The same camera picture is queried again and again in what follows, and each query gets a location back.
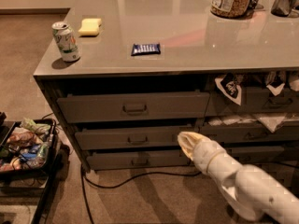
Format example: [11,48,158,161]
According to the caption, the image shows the grey middle left drawer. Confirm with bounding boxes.
[75,125,194,150]

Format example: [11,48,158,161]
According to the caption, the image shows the grey drawer cabinet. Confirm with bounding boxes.
[35,0,299,170]

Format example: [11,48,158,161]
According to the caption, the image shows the large nut jar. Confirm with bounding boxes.
[211,0,249,18]

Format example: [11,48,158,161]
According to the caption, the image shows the dark glass container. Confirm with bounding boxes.
[271,0,296,17]

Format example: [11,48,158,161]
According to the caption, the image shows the black snack tray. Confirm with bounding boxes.
[0,119,57,180]

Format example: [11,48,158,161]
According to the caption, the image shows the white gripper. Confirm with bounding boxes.
[178,132,226,175]

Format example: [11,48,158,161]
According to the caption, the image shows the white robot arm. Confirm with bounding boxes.
[178,132,299,224]

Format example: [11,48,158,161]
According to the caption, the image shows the yellow sponge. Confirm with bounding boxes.
[78,18,102,36]

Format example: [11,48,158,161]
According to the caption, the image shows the black floor cable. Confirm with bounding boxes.
[79,163,204,224]

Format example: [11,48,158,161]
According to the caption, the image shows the grey top right drawer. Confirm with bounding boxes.
[204,74,299,116]

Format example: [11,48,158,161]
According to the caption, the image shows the green white soda can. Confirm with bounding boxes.
[52,21,80,63]

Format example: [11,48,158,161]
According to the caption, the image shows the blue candy bar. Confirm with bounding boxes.
[131,44,161,56]

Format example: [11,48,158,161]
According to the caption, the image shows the grey drawer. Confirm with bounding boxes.
[204,74,299,116]
[200,121,299,144]
[75,125,194,150]
[57,91,209,123]
[87,149,191,170]

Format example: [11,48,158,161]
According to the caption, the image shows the grey bottom left drawer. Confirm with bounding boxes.
[87,149,191,170]

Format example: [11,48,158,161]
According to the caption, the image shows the grey middle right drawer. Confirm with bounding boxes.
[200,121,299,144]

